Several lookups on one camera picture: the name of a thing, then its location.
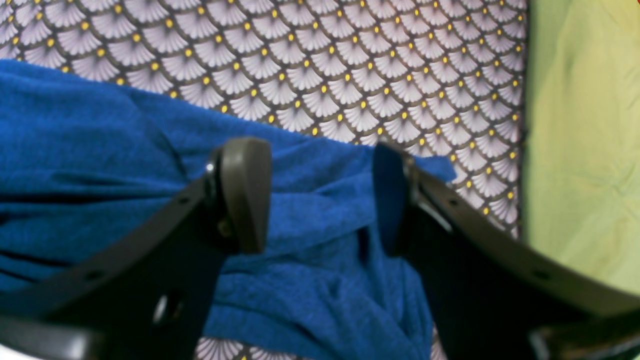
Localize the green cloth at table side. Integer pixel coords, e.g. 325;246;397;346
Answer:
523;0;640;294

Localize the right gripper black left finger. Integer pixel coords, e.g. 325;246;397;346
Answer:
1;137;272;360

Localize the fan-patterned tablecloth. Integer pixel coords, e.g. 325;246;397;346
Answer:
1;0;528;360

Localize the blue T-shirt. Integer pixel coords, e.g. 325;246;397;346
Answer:
1;60;434;360

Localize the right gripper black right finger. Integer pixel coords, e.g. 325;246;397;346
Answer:
372;142;640;360

